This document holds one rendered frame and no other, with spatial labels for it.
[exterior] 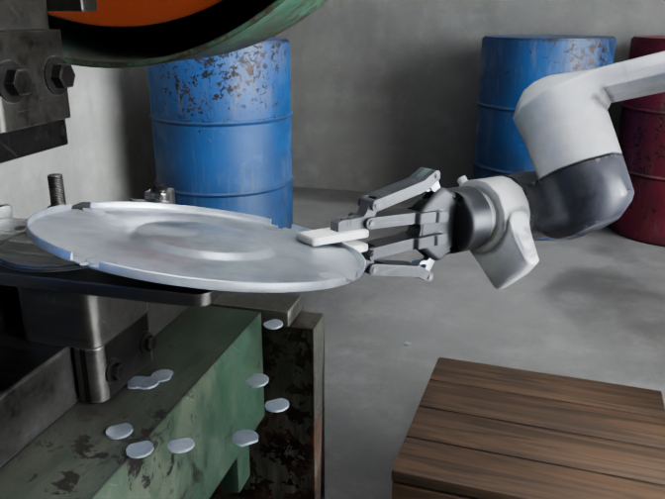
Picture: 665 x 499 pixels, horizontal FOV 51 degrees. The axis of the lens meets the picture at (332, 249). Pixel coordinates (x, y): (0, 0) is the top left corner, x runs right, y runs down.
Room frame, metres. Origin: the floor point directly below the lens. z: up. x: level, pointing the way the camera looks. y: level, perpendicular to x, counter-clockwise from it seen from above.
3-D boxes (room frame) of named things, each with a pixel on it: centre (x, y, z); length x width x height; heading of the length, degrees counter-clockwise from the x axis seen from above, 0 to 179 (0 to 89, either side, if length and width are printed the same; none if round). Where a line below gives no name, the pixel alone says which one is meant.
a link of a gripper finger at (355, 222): (0.68, -0.02, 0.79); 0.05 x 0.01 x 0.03; 127
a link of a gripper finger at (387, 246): (0.72, -0.07, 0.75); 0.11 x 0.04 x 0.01; 127
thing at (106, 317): (0.60, 0.20, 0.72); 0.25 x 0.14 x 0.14; 75
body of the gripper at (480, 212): (0.76, -0.13, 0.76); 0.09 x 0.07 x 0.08; 127
